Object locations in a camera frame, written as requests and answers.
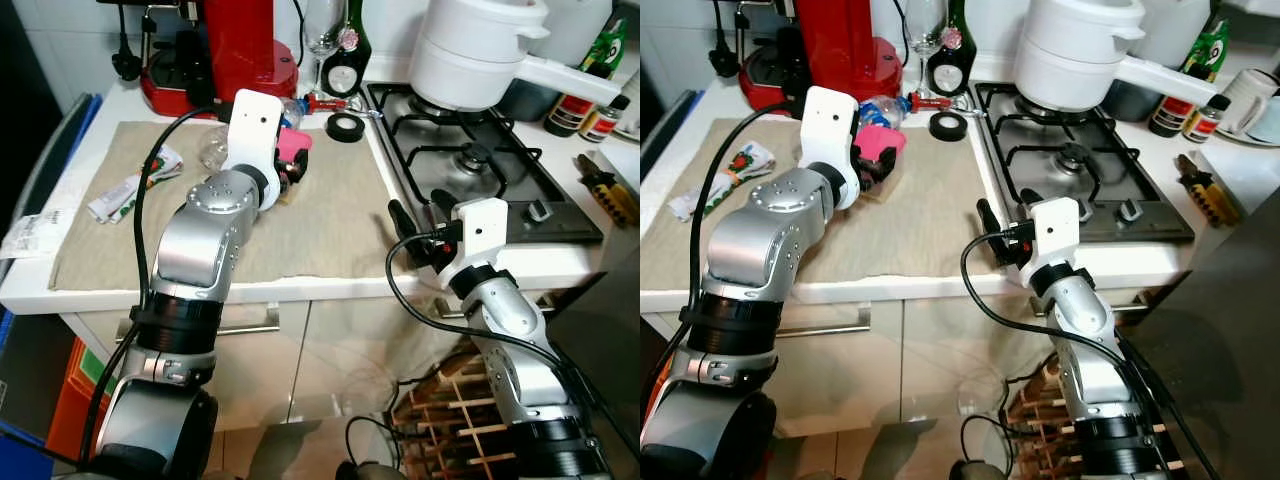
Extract white sausage packet dragon print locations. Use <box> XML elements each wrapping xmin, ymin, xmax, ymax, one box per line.
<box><xmin>670</xmin><ymin>140</ymin><xmax>776</xmax><ymax>223</ymax></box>
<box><xmin>88</xmin><ymin>145</ymin><xmax>184</xmax><ymax>224</ymax></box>

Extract clear container pink lid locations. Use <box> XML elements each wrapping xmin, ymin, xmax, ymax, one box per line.
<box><xmin>276</xmin><ymin>125</ymin><xmax>314</xmax><ymax>204</ymax></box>
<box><xmin>856</xmin><ymin>122</ymin><xmax>909</xmax><ymax>201</ymax></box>

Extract steel gas stove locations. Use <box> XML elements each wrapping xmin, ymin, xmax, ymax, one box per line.
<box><xmin>365</xmin><ymin>80</ymin><xmax>606</xmax><ymax>246</ymax></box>
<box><xmin>970</xmin><ymin>80</ymin><xmax>1196</xmax><ymax>246</ymax></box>

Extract clear plastic bottle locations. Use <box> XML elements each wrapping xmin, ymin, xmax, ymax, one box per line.
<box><xmin>858</xmin><ymin>95</ymin><xmax>913</xmax><ymax>129</ymax></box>
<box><xmin>198</xmin><ymin>97</ymin><xmax>309</xmax><ymax>173</ymax></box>

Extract red stove lighter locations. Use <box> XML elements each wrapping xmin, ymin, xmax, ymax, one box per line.
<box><xmin>305</xmin><ymin>93</ymin><xmax>381</xmax><ymax>119</ymax></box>
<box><xmin>905</xmin><ymin>92</ymin><xmax>979</xmax><ymax>116</ymax></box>

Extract red coffee machine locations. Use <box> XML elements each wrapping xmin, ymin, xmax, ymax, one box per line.
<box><xmin>138</xmin><ymin>0</ymin><xmax>301</xmax><ymax>119</ymax></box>
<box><xmin>740</xmin><ymin>0</ymin><xmax>886</xmax><ymax>111</ymax></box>

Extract dark cooking pot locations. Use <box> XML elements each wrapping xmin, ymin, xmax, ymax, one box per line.
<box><xmin>497</xmin><ymin>75</ymin><xmax>561</xmax><ymax>123</ymax></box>
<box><xmin>1105</xmin><ymin>78</ymin><xmax>1161</xmax><ymax>123</ymax></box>

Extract beige kitchen cabinet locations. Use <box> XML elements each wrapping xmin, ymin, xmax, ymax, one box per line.
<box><xmin>60</xmin><ymin>295</ymin><xmax>561</xmax><ymax>441</ymax></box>
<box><xmin>645</xmin><ymin>290</ymin><xmax>1146</xmax><ymax>441</ymax></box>

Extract dark wine bottle round label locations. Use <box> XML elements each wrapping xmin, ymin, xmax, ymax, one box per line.
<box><xmin>925</xmin><ymin>0</ymin><xmax>979</xmax><ymax>98</ymax></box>
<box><xmin>320</xmin><ymin>0</ymin><xmax>374</xmax><ymax>99</ymax></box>

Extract clear wine glass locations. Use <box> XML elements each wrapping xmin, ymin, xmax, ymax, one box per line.
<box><xmin>900</xmin><ymin>0</ymin><xmax>949</xmax><ymax>96</ymax></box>
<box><xmin>300</xmin><ymin>0</ymin><xmax>346</xmax><ymax>96</ymax></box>

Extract dark bottle green red labels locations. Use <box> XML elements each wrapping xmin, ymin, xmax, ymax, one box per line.
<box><xmin>545</xmin><ymin>15</ymin><xmax>631</xmax><ymax>139</ymax></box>
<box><xmin>1148</xmin><ymin>15</ymin><xmax>1231</xmax><ymax>139</ymax></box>

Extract wooden slat rack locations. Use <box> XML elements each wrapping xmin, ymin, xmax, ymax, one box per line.
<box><xmin>385</xmin><ymin>350</ymin><xmax>546</xmax><ymax>480</ymax></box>
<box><xmin>1000</xmin><ymin>355</ymin><xmax>1171</xmax><ymax>480</ymax></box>

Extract black yellow hand tool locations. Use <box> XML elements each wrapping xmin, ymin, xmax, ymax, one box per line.
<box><xmin>1175</xmin><ymin>152</ymin><xmax>1246</xmax><ymax>226</ymax></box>
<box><xmin>575</xmin><ymin>153</ymin><xmax>639</xmax><ymax>228</ymax></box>

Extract small dark bottle black cap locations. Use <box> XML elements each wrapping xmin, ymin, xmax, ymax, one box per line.
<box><xmin>585</xmin><ymin>95</ymin><xmax>629</xmax><ymax>143</ymax></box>
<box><xmin>1182</xmin><ymin>95</ymin><xmax>1233</xmax><ymax>144</ymax></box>

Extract white plastic container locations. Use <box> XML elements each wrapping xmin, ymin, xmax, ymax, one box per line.
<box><xmin>540</xmin><ymin>0</ymin><xmax>613</xmax><ymax>66</ymax></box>
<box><xmin>1135</xmin><ymin>0</ymin><xmax>1216</xmax><ymax>71</ymax></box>

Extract orange board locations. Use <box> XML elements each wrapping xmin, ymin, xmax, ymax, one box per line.
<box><xmin>643</xmin><ymin>365</ymin><xmax>669</xmax><ymax>426</ymax></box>
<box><xmin>45</xmin><ymin>338</ymin><xmax>109</xmax><ymax>463</ymax></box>

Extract white paper label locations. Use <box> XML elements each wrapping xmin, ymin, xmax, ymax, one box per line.
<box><xmin>0</xmin><ymin>210</ymin><xmax>58</xmax><ymax>263</ymax></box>

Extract green board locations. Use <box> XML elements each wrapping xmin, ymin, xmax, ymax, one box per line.
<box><xmin>80</xmin><ymin>348</ymin><xmax>113</xmax><ymax>393</ymax></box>

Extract white mug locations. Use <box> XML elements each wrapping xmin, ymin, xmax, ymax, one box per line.
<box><xmin>1222</xmin><ymin>68</ymin><xmax>1280</xmax><ymax>146</ymax></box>

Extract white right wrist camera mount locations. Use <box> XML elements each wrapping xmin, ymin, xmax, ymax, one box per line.
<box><xmin>1018</xmin><ymin>198</ymin><xmax>1081</xmax><ymax>286</ymax></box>
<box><xmin>440</xmin><ymin>198</ymin><xmax>511</xmax><ymax>286</ymax></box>

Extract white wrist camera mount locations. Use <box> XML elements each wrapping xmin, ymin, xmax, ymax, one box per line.
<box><xmin>222</xmin><ymin>88</ymin><xmax>284</xmax><ymax>186</ymax></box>
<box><xmin>1018</xmin><ymin>198</ymin><xmax>1081</xmax><ymax>286</ymax></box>
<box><xmin>440</xmin><ymin>198</ymin><xmax>511</xmax><ymax>286</ymax></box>
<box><xmin>800</xmin><ymin>86</ymin><xmax>861</xmax><ymax>211</ymax></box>

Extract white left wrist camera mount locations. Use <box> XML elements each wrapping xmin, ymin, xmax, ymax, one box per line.
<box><xmin>222</xmin><ymin>88</ymin><xmax>284</xmax><ymax>186</ymax></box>
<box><xmin>800</xmin><ymin>86</ymin><xmax>861</xmax><ymax>211</ymax></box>

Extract metal drawer handle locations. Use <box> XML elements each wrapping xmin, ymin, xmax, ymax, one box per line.
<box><xmin>113</xmin><ymin>305</ymin><xmax>283</xmax><ymax>344</ymax></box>
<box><xmin>775</xmin><ymin>320</ymin><xmax>873</xmax><ymax>341</ymax></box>

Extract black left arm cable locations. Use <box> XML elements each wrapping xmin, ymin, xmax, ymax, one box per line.
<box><xmin>650</xmin><ymin>100</ymin><xmax>819</xmax><ymax>401</ymax></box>
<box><xmin>78</xmin><ymin>103</ymin><xmax>241</xmax><ymax>471</ymax></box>

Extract white pot with handle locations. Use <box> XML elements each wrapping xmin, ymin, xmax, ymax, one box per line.
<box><xmin>408</xmin><ymin>0</ymin><xmax>623</xmax><ymax>113</ymax></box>
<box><xmin>1015</xmin><ymin>0</ymin><xmax>1223</xmax><ymax>113</ymax></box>

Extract black power cord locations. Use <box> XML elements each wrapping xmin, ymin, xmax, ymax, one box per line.
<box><xmin>707</xmin><ymin>0</ymin><xmax>741</xmax><ymax>79</ymax></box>
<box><xmin>110</xmin><ymin>0</ymin><xmax>143</xmax><ymax>83</ymax></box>

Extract thin black floor cable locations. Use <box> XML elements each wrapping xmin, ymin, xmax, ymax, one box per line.
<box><xmin>958</xmin><ymin>412</ymin><xmax>1011</xmax><ymax>471</ymax></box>
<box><xmin>343</xmin><ymin>415</ymin><xmax>401</xmax><ymax>480</ymax></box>

